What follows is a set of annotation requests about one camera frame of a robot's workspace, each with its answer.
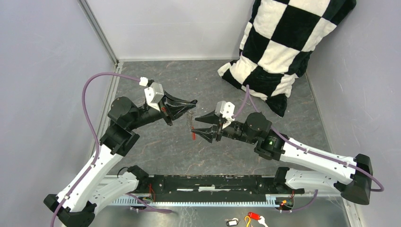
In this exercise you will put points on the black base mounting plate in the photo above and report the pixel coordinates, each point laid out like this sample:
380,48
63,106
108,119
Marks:
203,196

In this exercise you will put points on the red key tag bottom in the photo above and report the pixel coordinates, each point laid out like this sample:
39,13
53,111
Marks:
254,216

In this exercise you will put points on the black white checkered blanket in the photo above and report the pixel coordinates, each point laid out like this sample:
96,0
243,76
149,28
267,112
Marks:
277,44

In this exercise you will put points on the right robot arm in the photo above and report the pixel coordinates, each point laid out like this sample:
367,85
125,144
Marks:
350,176

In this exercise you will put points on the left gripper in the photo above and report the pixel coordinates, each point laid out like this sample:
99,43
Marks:
171,108

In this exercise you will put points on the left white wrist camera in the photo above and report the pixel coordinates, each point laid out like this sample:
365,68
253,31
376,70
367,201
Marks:
153,92

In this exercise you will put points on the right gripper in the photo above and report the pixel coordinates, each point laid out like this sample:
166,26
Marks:
210,133

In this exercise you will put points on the yellow carabiner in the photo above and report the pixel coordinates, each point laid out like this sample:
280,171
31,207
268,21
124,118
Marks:
247,221

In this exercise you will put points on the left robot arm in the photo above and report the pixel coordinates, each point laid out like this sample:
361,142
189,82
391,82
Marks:
79,202

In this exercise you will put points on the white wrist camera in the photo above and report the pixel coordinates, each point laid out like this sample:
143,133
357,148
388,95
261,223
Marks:
153,92
225,112

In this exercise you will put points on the white slotted cable duct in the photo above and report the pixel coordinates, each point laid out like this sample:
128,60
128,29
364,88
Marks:
130,201

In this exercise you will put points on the red key tag with keyring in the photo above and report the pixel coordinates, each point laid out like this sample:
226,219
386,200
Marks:
190,123

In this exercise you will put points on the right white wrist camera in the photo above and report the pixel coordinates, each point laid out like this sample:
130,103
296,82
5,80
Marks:
225,112

